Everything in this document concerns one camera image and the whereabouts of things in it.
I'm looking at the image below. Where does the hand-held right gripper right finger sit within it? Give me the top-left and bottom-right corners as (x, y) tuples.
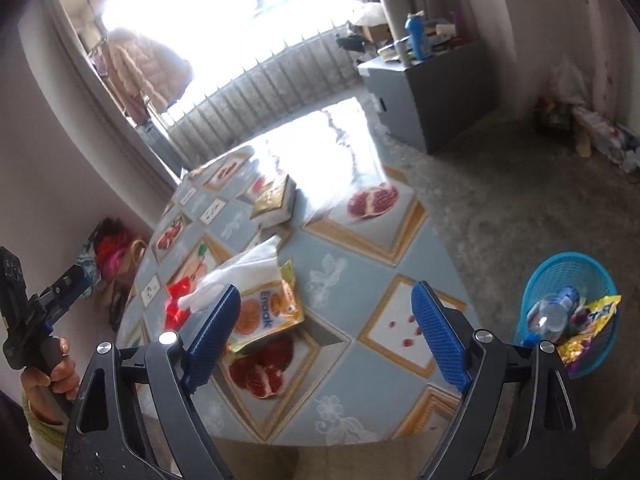
(411, 281), (591, 480)

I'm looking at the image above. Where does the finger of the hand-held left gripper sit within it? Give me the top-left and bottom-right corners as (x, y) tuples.
(35, 262), (95, 323)

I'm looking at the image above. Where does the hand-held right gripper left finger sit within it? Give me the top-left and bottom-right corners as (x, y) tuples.
(62, 282), (242, 480)

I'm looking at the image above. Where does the orange snack packet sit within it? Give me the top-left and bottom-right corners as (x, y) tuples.
(226, 260), (306, 356)

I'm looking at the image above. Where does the white tissue paper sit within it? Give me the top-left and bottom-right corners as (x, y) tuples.
(177, 234), (283, 311)

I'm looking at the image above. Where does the plastic bottle blue label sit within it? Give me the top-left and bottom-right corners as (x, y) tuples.
(522, 286), (581, 348)

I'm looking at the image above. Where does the blue plastic basket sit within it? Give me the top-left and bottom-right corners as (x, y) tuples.
(517, 252), (619, 380)

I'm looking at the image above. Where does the purple yellow noodle bag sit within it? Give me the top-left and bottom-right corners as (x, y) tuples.
(555, 294), (622, 366)

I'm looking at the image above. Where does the person's left forearm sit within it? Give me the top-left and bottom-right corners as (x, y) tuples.
(0, 390), (68, 480)

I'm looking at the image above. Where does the person's left hand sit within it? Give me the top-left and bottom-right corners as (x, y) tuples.
(20, 337), (81, 423)

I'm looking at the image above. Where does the red plastic scrap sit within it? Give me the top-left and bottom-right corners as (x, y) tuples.
(164, 280), (201, 333)

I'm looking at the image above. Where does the pile of colourful bags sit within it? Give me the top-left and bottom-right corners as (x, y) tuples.
(75, 217), (133, 281)

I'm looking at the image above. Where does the fruit print tablecloth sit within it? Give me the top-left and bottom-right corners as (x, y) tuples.
(116, 97), (476, 446)

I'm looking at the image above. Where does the yellow white snack pack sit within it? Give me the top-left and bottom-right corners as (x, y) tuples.
(249, 174), (297, 224)

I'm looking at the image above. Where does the beige puffer coat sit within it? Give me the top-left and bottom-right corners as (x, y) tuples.
(106, 27), (193, 123)

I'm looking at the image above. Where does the grey cabinet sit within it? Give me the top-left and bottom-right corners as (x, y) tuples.
(357, 35), (488, 155)

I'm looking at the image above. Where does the metal balcony railing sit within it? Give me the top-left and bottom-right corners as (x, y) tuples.
(167, 25), (366, 161)

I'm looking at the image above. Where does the white floor plastic bag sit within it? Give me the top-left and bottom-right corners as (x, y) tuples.
(547, 57), (588, 111)

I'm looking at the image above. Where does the cardboard box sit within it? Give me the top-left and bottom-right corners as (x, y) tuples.
(361, 22), (393, 43)

